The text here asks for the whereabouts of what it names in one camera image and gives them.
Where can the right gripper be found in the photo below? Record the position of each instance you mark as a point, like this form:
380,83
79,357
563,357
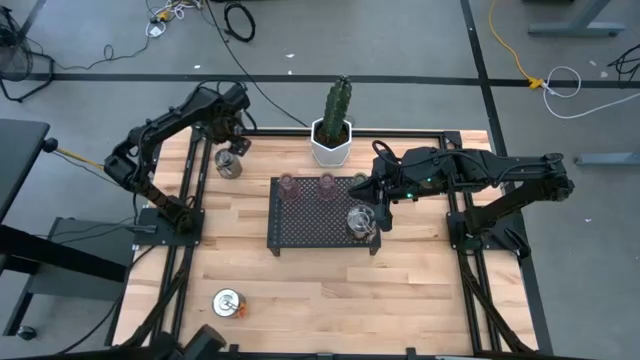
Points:
397,185

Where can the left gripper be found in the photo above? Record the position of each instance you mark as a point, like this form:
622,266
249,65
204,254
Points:
231,132

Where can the olive ribbed glass candlestick holder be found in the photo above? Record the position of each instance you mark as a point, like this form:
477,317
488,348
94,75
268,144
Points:
359,178

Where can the pink ribbed glass candlestick holder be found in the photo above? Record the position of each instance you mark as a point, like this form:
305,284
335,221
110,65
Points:
288,187
327,187

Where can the silver candle jar orange tag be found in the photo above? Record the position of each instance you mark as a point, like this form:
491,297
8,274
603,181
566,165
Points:
227,304

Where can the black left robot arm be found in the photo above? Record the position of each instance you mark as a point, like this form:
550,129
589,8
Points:
160,122

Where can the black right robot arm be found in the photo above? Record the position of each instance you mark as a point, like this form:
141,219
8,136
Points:
500,167

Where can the white hexagonal plant pot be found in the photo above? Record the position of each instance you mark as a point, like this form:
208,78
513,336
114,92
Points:
330,155

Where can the black perforated metal riser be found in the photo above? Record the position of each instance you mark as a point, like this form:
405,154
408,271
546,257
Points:
315,220

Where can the black desk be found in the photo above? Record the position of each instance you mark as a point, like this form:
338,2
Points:
17,150

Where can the grey cabinet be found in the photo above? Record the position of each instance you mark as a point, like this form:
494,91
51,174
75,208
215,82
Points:
80,290

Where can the black floor fan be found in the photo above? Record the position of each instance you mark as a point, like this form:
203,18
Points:
15,62

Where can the grey table foot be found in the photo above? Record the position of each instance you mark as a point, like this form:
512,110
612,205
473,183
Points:
607,159

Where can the grey table leg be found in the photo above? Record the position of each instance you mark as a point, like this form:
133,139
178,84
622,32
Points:
580,27

